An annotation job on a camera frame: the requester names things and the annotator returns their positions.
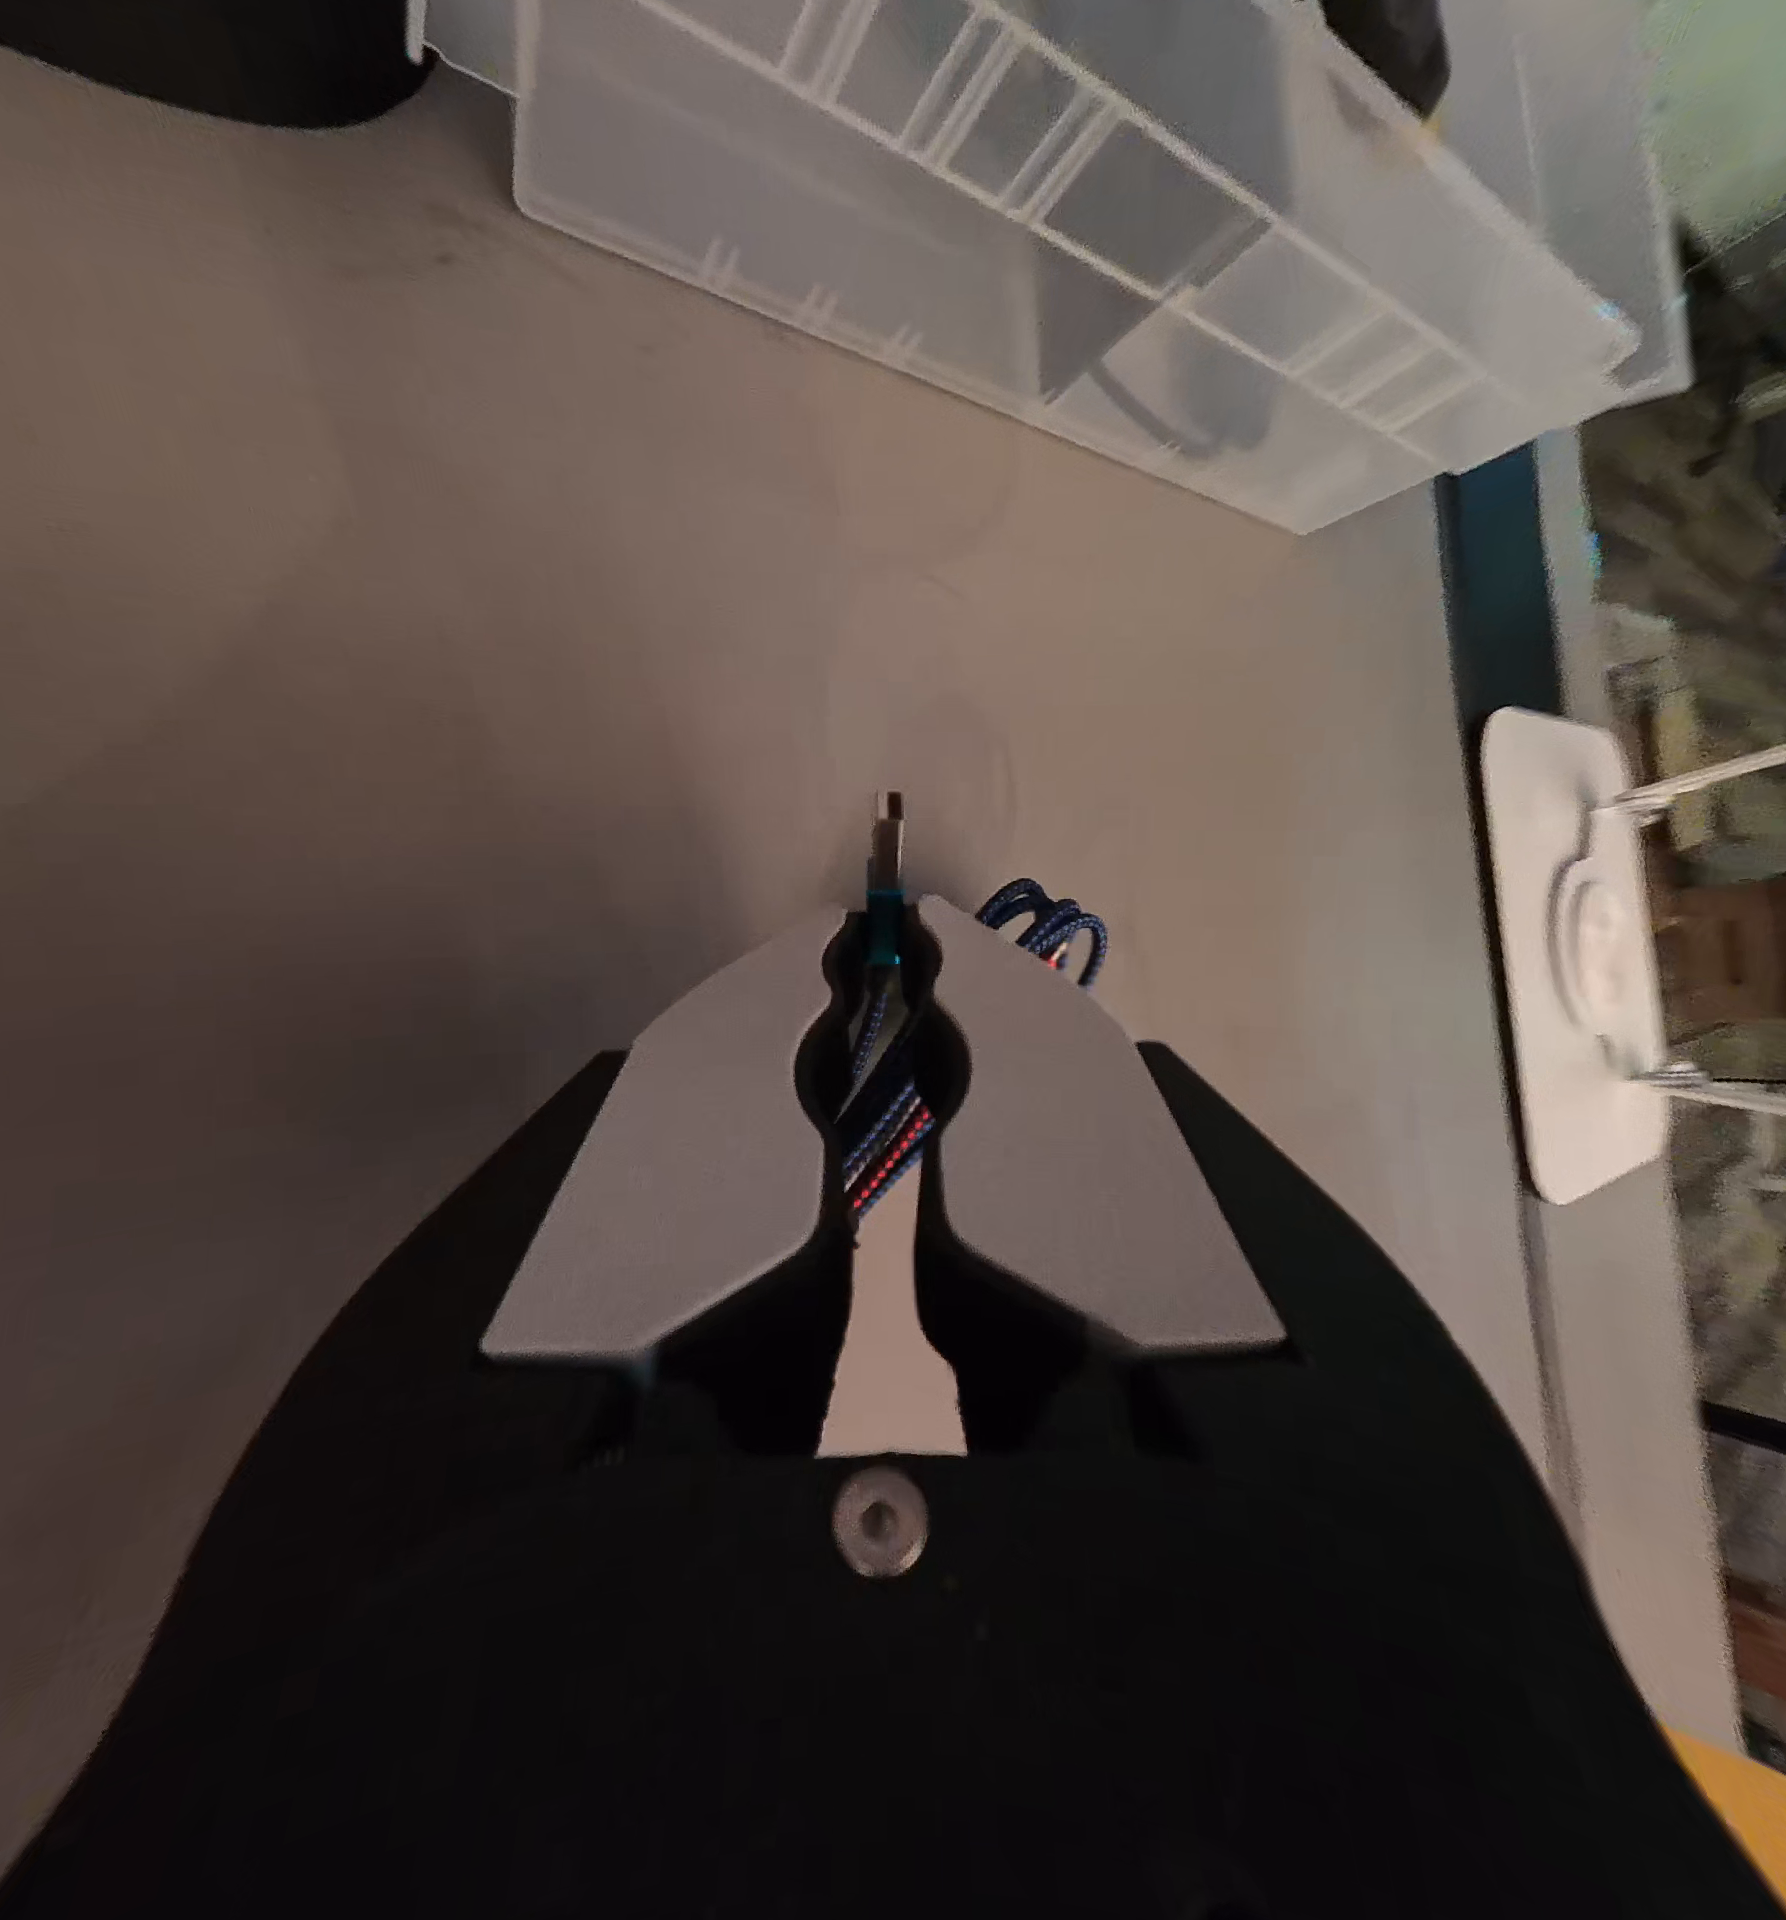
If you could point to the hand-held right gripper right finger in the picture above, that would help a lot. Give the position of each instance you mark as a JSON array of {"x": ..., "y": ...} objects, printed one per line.
[{"x": 1088, "y": 1183}]

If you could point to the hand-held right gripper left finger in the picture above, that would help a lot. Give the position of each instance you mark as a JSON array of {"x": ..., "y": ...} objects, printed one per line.
[{"x": 684, "y": 1183}]

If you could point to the yellow plastic bin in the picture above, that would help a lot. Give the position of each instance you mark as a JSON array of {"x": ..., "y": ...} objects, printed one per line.
[{"x": 1765, "y": 1846}]

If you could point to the clear plastic bin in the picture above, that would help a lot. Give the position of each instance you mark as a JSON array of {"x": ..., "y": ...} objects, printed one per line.
[{"x": 774, "y": 194}]

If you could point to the white stand base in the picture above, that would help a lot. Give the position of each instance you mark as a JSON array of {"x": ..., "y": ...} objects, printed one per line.
[{"x": 1561, "y": 975}]

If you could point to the black office chair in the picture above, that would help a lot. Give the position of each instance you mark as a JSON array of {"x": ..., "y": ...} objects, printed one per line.
[{"x": 233, "y": 59}]

